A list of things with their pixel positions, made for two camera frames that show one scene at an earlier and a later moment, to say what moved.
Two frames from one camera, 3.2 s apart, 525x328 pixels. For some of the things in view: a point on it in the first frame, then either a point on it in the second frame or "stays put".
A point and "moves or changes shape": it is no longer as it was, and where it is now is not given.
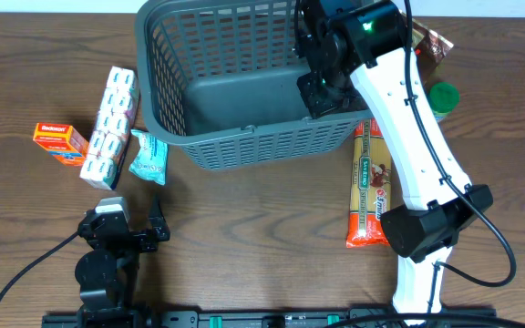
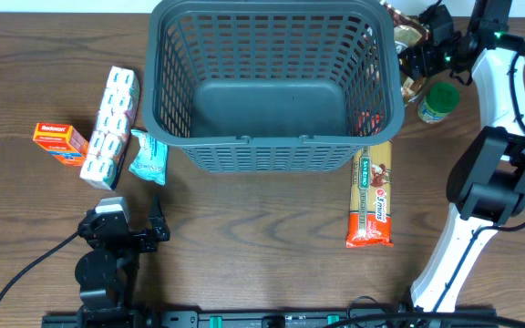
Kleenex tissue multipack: (109, 140) stays put
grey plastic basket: (221, 77) stays put
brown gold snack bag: (430, 49) moves or changes shape
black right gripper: (319, 97) → (414, 59)
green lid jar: (444, 97) stays put
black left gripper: (149, 240) stays put
